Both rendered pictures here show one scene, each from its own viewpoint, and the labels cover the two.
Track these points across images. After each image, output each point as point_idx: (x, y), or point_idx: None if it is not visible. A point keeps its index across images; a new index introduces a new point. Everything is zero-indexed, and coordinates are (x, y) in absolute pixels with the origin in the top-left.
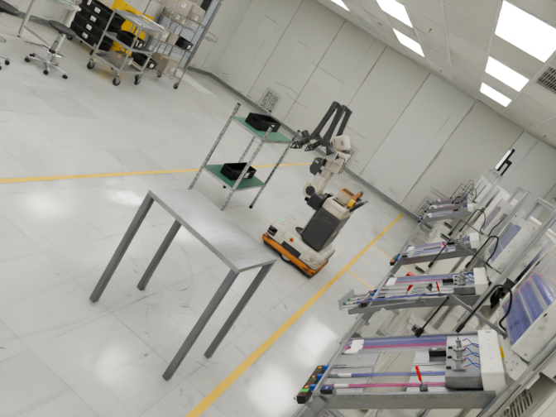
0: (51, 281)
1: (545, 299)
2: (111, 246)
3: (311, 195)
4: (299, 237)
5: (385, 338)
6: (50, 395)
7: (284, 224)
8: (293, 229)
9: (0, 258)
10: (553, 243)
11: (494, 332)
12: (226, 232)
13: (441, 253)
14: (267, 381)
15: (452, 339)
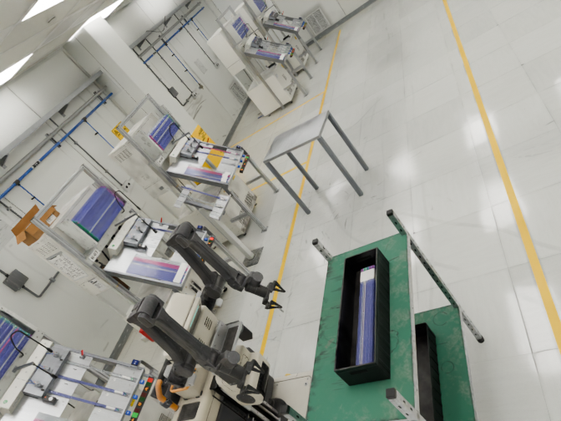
0: (386, 154)
1: (165, 118)
2: (401, 188)
3: (252, 350)
4: (277, 387)
5: (210, 178)
6: (340, 150)
7: (304, 387)
8: (290, 398)
9: (409, 135)
10: (88, 188)
11: (171, 154)
12: (289, 139)
13: (91, 353)
14: (277, 238)
15: (183, 171)
